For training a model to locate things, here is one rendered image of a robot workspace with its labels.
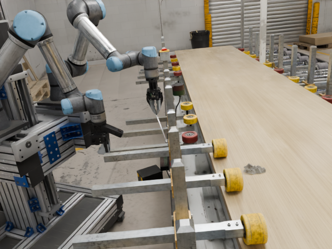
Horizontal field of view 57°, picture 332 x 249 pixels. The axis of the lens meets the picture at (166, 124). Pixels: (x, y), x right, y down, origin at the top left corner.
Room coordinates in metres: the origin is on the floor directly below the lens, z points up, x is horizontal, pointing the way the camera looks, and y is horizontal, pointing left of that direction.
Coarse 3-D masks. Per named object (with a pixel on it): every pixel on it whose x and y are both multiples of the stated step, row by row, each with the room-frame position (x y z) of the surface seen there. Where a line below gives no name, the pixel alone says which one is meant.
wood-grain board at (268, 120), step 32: (192, 64) 3.22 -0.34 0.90; (224, 64) 3.05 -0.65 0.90; (256, 64) 2.90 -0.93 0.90; (192, 96) 2.07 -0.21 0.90; (224, 96) 1.99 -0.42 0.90; (256, 96) 1.92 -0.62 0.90; (288, 96) 1.86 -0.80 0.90; (224, 128) 1.45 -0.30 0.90; (256, 128) 1.41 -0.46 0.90; (288, 128) 1.37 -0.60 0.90; (320, 128) 1.33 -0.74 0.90; (224, 160) 1.12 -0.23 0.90; (256, 160) 1.09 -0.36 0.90; (288, 160) 1.07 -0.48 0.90; (320, 160) 1.04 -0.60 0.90; (224, 192) 0.90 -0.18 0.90; (256, 192) 0.88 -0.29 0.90; (288, 192) 0.86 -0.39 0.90; (320, 192) 0.84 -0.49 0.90; (288, 224) 0.71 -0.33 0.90; (320, 224) 0.69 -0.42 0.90
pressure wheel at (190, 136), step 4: (184, 132) 1.44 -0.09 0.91; (188, 132) 1.43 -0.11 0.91; (192, 132) 1.43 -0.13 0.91; (196, 132) 1.42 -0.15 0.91; (184, 136) 1.39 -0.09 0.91; (188, 136) 1.38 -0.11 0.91; (192, 136) 1.38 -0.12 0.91; (196, 136) 1.39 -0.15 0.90; (184, 140) 1.38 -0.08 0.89; (188, 140) 1.37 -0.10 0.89; (192, 140) 1.37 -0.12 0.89; (196, 140) 1.38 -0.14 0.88
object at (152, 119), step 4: (164, 116) 1.92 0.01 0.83; (176, 116) 1.90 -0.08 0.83; (180, 116) 1.90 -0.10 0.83; (128, 120) 1.91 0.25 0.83; (132, 120) 1.91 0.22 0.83; (136, 120) 1.90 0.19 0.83; (140, 120) 1.90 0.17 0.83; (144, 120) 1.90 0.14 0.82; (148, 120) 1.90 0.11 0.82; (152, 120) 1.90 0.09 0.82; (156, 120) 1.90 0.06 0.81; (160, 120) 1.90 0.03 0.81; (164, 120) 1.90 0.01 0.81; (176, 120) 1.90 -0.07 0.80; (128, 124) 1.90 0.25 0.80
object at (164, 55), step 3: (162, 51) 2.18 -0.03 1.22; (165, 51) 2.18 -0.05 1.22; (168, 51) 2.18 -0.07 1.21; (162, 54) 2.18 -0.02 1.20; (165, 54) 2.18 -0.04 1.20; (168, 54) 2.18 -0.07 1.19; (162, 57) 2.18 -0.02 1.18; (165, 57) 2.18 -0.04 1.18; (168, 57) 2.18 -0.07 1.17; (162, 60) 2.18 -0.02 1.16; (165, 60) 2.18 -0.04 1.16; (168, 60) 2.18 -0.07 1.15
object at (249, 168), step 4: (248, 164) 1.04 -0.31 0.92; (248, 168) 1.03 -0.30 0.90; (252, 168) 1.02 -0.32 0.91; (256, 168) 1.00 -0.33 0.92; (260, 168) 1.01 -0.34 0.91; (264, 168) 1.00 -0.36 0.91; (248, 172) 1.00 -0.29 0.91; (252, 172) 1.00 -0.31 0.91; (256, 172) 0.99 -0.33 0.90; (260, 172) 0.99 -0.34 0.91
